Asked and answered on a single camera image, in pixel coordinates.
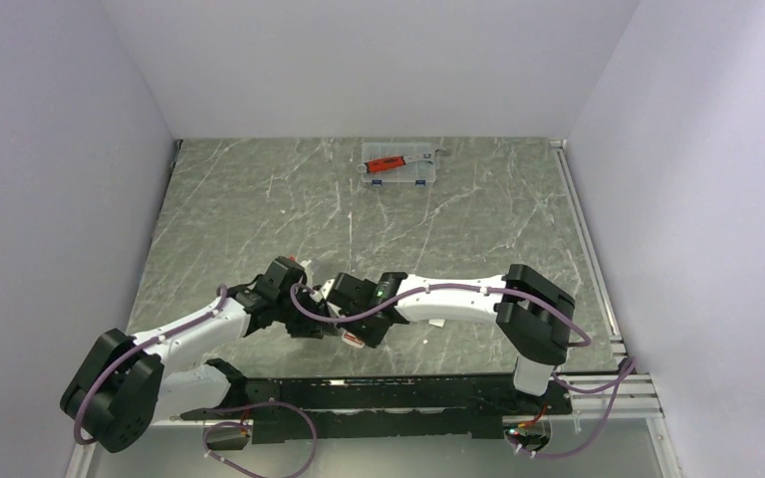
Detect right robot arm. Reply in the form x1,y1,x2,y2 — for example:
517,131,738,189
319,264,576,413

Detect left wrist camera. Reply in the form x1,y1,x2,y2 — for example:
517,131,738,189
298,259,320,284

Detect clear plastic organizer box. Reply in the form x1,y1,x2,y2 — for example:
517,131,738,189
357,142,444,187

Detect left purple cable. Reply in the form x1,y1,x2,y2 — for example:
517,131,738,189
73,285,320,478

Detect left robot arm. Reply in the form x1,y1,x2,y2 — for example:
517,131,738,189
60,256,322,452

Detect white remote control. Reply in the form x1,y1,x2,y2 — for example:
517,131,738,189
341,331,366,349

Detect black base frame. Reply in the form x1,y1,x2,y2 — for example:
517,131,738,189
179,372,572,444

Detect aluminium rail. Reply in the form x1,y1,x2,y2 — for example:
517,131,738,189
550,139,664,420

